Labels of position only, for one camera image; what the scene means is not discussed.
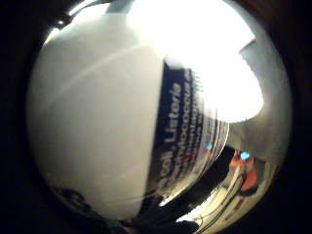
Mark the orange object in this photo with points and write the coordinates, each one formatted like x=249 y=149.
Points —
x=248 y=174

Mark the white bottle with dark label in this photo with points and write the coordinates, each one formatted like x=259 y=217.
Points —
x=97 y=123

